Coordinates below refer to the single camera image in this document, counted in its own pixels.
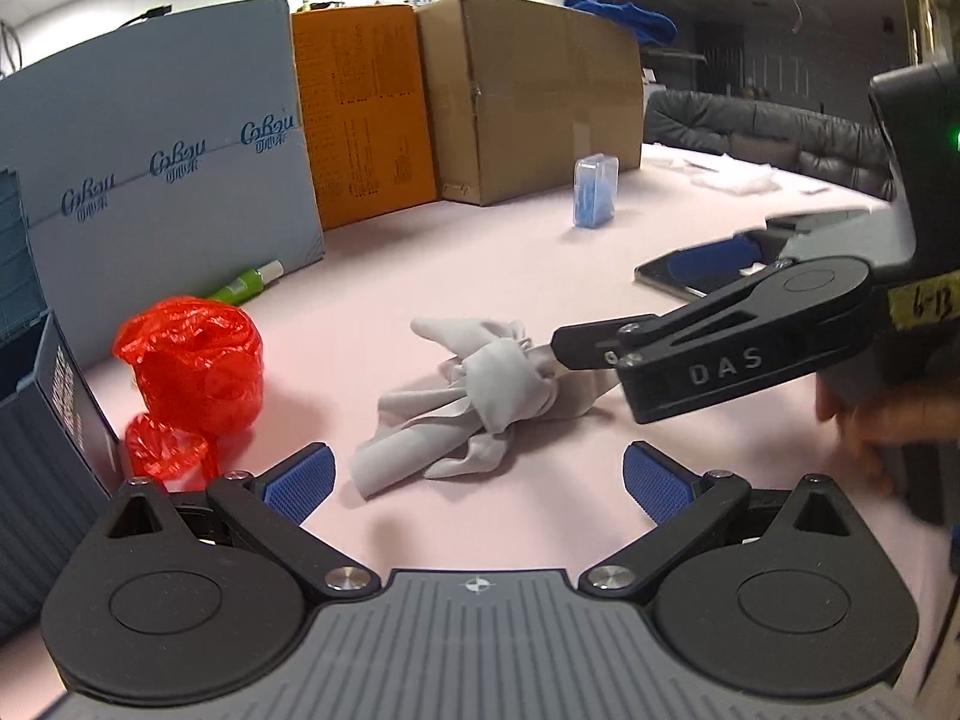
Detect red plastic bag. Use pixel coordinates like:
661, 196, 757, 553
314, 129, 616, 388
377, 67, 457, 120
112, 296, 265, 483

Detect grey cloth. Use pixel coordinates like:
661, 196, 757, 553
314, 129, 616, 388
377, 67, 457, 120
350, 317, 619, 499

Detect person right hand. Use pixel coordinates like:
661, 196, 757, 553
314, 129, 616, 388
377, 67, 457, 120
815, 376, 960, 494

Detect smartphone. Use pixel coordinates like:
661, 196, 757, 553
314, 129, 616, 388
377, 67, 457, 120
635, 244, 758, 299

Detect clear box blue items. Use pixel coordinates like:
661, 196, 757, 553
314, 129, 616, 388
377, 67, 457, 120
573, 153, 620, 229

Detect black leather sofa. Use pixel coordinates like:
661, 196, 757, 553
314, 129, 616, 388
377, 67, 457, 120
644, 89, 896, 200

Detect blue container storage box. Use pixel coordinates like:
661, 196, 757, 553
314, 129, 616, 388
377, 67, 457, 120
0, 171, 124, 640

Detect green tube white cap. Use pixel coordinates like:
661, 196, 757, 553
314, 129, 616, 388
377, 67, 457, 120
208, 260, 285, 305

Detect blue cloth on box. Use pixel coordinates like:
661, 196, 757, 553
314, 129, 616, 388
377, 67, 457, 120
563, 0, 679, 47

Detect brown cardboard box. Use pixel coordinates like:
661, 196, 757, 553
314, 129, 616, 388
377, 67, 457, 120
415, 0, 644, 206

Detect large blue-grey Cobou carton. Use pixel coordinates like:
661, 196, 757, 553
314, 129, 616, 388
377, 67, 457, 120
2, 0, 324, 366

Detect orange cardboard box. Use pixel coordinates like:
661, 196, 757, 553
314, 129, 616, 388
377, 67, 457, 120
291, 5, 438, 229

